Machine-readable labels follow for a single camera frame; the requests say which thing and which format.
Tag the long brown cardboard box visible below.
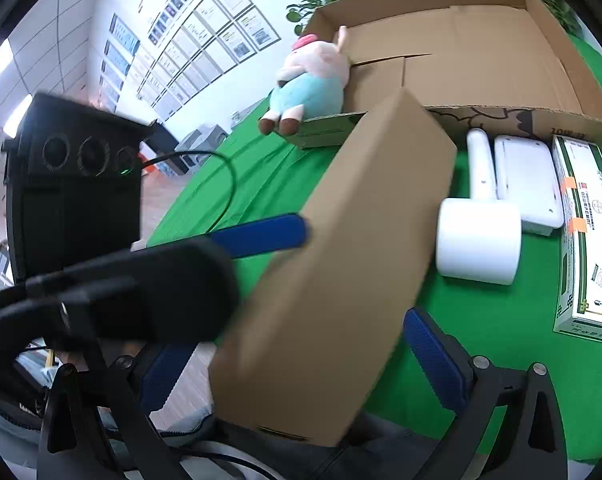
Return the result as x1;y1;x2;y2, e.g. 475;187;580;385
208;87;458;448

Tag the pink pig plush toy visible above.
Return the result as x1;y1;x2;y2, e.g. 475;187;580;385
258;25;352;136

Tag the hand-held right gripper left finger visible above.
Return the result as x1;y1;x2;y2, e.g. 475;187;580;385
37;341;198;480

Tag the large cardboard box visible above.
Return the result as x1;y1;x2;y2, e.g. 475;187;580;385
283;0;602;150

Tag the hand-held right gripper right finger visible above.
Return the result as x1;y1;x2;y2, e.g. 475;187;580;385
403;308;570;480

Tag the green and white medicine box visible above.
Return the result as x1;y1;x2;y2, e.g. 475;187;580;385
551;136;602;344

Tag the wall of framed certificates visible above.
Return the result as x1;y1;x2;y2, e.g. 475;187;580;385
98;0;282;121

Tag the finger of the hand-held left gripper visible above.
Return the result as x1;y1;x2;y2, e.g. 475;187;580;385
0;239;242;378
131;213;310;261

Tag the black cable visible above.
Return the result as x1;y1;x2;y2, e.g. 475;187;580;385
138;151;236;236

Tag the grey office machine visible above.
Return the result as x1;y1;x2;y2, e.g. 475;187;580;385
180;122;230;176

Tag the white hair dryer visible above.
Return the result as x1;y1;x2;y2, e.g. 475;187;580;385
435;128;522;286

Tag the white plastic device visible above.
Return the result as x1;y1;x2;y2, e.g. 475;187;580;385
494;135;566;237

